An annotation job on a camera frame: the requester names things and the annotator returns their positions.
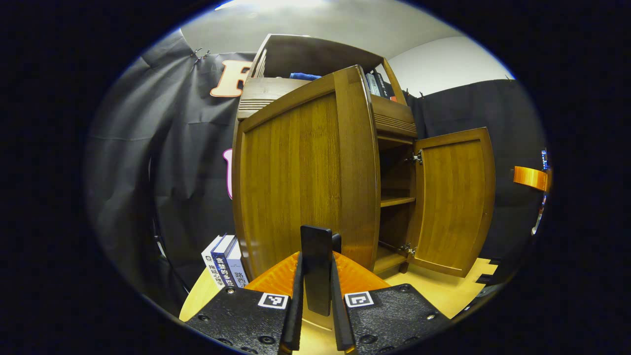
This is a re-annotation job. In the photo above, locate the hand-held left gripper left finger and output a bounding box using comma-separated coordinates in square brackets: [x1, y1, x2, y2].
[186, 251, 304, 355]

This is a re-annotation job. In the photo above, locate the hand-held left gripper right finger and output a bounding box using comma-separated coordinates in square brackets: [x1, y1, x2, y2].
[330, 250, 450, 355]

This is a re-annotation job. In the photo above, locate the black door handle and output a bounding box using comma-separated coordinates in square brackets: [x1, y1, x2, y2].
[301, 225, 342, 317]

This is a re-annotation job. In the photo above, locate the wooden shoe cabinet door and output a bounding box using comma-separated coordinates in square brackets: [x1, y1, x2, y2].
[407, 127, 496, 278]
[233, 65, 382, 289]

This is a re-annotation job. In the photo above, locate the wooden double-door shoe cabinet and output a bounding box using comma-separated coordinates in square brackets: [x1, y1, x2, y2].
[232, 34, 496, 296]

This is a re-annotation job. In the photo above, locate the black backdrop cloth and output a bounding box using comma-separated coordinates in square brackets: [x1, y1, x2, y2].
[402, 79, 548, 262]
[84, 30, 257, 316]

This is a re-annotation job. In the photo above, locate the light blue standing book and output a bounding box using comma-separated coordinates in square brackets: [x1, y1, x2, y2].
[226, 239, 249, 289]

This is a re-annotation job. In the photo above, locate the dark blue standing book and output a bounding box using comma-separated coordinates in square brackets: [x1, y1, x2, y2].
[211, 234, 237, 289]

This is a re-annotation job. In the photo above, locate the dark spine book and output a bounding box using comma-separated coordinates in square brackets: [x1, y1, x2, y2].
[373, 71, 395, 99]

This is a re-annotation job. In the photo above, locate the black cable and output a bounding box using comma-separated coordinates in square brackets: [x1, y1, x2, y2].
[148, 155, 192, 296]

